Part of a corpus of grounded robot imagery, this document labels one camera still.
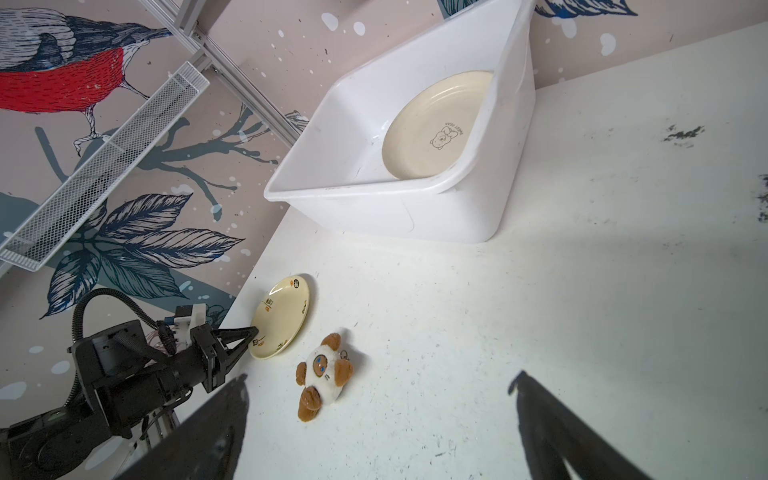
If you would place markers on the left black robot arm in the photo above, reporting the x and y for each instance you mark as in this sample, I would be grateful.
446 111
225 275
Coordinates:
126 375

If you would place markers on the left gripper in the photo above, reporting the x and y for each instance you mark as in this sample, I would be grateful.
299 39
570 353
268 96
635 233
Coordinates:
212 355

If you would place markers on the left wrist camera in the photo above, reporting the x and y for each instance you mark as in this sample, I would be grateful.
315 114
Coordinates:
185 319

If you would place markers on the small yellowish saucer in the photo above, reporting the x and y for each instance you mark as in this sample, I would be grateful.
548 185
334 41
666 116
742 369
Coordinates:
279 317

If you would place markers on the cream round plate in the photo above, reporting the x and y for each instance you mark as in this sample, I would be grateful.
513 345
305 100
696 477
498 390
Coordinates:
431 131

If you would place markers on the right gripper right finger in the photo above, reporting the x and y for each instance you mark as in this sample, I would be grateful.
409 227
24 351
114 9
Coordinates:
557 443

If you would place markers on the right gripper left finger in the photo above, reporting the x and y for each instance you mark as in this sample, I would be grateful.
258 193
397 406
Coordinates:
205 446

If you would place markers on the white plastic bin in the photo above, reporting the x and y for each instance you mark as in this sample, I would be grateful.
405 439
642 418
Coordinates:
335 175

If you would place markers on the white wire mesh shelf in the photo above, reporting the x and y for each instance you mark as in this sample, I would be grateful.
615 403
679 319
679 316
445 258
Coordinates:
44 232

